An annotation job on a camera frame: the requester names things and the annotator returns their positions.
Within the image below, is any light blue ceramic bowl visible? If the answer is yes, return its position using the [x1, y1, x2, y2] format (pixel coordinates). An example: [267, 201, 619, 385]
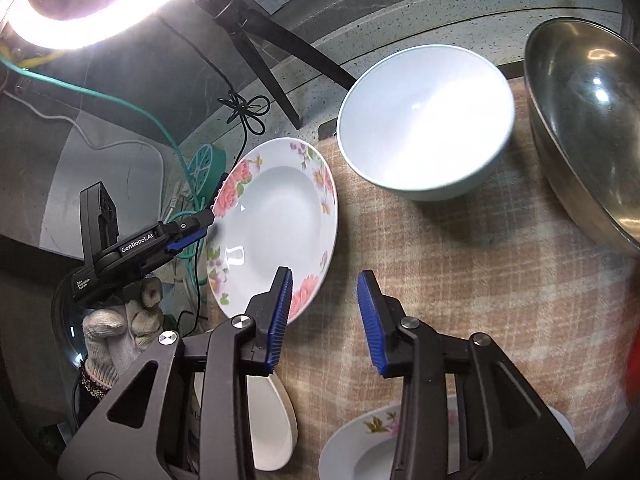
[336, 44, 515, 202]

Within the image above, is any white cable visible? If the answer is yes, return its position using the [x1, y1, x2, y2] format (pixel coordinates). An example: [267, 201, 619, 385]
[0, 86, 170, 221]

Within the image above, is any black tripod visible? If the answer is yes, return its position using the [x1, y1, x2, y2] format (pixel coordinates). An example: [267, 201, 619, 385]
[194, 0, 356, 129]

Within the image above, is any white spoon-shaped dish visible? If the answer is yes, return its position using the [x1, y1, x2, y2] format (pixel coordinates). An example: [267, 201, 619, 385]
[247, 373, 298, 472]

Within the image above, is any black cable with remote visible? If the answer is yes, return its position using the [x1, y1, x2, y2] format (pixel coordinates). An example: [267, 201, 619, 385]
[156, 14, 272, 162]

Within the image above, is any left gloved hand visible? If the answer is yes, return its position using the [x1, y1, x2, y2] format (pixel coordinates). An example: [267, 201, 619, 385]
[81, 276, 164, 399]

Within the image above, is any teal round power strip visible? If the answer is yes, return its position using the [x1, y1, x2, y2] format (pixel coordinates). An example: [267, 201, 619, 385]
[188, 143, 227, 198]

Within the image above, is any large steel bowl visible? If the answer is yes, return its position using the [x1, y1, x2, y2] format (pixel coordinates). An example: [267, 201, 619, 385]
[524, 18, 639, 258]

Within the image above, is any plaid beige cloth mat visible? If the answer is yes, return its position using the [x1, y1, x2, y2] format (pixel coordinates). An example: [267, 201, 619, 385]
[278, 79, 639, 479]

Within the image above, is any ring light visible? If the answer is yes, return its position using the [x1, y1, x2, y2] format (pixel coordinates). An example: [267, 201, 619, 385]
[0, 0, 208, 52]

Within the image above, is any floral rim white plate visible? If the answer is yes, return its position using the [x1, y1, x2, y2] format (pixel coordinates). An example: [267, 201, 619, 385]
[205, 138, 338, 322]

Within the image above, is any teal cable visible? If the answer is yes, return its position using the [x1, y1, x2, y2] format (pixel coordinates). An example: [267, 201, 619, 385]
[0, 54, 216, 306]

